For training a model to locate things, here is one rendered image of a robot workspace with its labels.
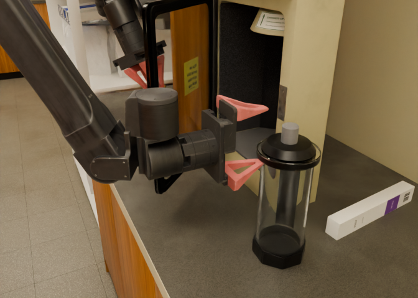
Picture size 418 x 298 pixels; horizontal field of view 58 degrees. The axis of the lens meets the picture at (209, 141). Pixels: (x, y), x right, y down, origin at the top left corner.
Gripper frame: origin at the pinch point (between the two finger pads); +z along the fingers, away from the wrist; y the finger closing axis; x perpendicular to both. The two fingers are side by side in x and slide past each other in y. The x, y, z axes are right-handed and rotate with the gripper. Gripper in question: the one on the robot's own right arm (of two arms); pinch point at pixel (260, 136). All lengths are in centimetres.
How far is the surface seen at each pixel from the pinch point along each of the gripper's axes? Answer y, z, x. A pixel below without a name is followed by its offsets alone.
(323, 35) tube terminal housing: 13.2, 18.9, 9.1
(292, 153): -2.0, 3.4, -4.3
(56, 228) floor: -120, -34, 157
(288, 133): 0.4, 4.3, -1.8
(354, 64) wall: -2, 55, 34
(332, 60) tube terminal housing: 8.3, 22.2, 9.1
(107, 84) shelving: -28, 1, 129
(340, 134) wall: -25, 55, 35
